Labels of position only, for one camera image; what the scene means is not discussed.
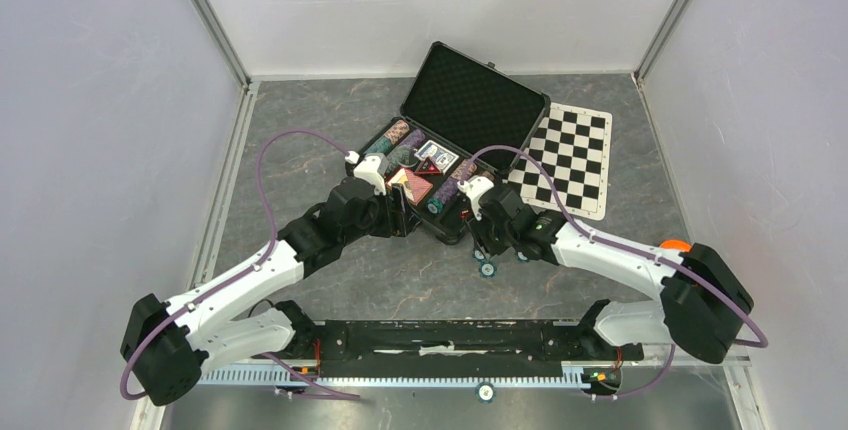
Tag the purple poker chip stack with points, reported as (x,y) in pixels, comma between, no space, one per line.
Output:
(413,140)

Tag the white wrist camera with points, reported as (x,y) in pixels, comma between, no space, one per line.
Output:
(369,168)
(474,189)

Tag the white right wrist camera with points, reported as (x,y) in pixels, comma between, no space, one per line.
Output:
(474,189)

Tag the pink poker chip stack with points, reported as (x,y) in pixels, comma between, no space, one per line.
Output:
(396,131)

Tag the blue playing card deck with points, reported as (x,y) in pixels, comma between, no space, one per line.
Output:
(440,155)

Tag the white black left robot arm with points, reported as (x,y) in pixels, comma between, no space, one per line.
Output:
(170,344)

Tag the black red all-in triangle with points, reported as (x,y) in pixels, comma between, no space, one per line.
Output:
(427,167)

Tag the red playing card deck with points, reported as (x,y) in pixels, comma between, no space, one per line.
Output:
(415,187)

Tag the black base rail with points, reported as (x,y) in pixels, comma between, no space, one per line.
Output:
(450,348)

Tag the green yellow blue chip stack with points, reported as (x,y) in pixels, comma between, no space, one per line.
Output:
(393,157)

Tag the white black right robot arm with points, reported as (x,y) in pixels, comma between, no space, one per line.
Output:
(693,298)

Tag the orange blue poker chip stack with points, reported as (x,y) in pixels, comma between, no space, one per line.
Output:
(465,168)

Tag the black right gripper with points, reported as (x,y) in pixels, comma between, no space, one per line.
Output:
(477,230)

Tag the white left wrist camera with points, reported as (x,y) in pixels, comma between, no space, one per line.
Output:
(369,168)

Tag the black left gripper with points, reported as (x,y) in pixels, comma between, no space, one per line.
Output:
(398,222)

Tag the black white chessboard mat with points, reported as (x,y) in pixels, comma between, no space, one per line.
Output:
(572,144)

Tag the teal poker chip stack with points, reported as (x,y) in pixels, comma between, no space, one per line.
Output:
(381,145)

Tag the black poker case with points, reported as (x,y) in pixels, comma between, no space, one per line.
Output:
(467,105)

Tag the clear dealer button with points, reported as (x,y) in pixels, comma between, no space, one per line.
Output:
(408,160)

